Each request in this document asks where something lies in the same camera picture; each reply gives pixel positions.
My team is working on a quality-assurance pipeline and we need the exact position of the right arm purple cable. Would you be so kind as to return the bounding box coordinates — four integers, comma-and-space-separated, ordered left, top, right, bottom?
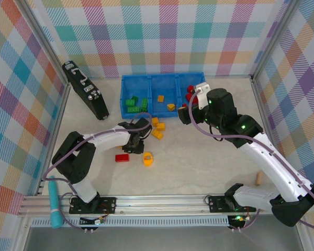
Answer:
188, 88, 314, 233

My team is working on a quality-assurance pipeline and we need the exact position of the right black mount plate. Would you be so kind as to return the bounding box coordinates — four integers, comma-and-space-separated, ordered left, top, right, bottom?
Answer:
208, 195, 257, 213

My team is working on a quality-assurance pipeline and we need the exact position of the aluminium frame post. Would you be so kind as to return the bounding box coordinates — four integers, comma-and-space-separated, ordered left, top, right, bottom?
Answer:
251, 0, 303, 79
20, 0, 70, 88

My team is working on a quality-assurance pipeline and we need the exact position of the aluminium side rail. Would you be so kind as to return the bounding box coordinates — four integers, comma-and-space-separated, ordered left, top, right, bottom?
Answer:
36, 84, 72, 196
251, 77, 290, 193

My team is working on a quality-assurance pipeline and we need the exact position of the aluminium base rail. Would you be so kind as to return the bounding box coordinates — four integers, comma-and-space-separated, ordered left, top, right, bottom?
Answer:
18, 193, 278, 216

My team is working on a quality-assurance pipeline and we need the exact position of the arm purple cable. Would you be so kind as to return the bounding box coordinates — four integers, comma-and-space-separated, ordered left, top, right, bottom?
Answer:
188, 88, 314, 233
42, 112, 153, 232

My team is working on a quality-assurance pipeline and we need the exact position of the black briefcase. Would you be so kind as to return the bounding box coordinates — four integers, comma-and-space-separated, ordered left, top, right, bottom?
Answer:
62, 60, 110, 121

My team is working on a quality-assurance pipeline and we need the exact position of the blue three-compartment bin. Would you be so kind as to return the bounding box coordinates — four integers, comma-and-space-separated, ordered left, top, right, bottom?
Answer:
119, 72, 208, 120

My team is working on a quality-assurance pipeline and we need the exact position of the teal cylinder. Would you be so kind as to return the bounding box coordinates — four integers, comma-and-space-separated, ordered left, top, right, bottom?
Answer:
47, 175, 64, 230

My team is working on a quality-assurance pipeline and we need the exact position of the white slotted cable duct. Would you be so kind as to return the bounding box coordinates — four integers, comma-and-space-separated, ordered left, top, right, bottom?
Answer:
31, 216, 230, 228

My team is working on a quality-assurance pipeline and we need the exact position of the small controller board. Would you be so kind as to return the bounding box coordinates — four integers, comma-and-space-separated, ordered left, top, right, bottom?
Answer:
80, 215, 105, 226
228, 214, 245, 227

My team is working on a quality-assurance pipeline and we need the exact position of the black mount plate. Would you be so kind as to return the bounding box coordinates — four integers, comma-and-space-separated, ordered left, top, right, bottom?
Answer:
208, 195, 257, 213
69, 196, 117, 214

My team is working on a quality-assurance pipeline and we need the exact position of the yellow round window lego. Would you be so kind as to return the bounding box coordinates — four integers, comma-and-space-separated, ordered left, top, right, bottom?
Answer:
142, 152, 154, 167

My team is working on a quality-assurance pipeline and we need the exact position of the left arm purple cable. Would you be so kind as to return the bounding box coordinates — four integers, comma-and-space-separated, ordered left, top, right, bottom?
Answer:
42, 112, 153, 232

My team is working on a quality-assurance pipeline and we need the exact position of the left black mount plate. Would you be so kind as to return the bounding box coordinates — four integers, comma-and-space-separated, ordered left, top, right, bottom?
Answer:
69, 196, 117, 214

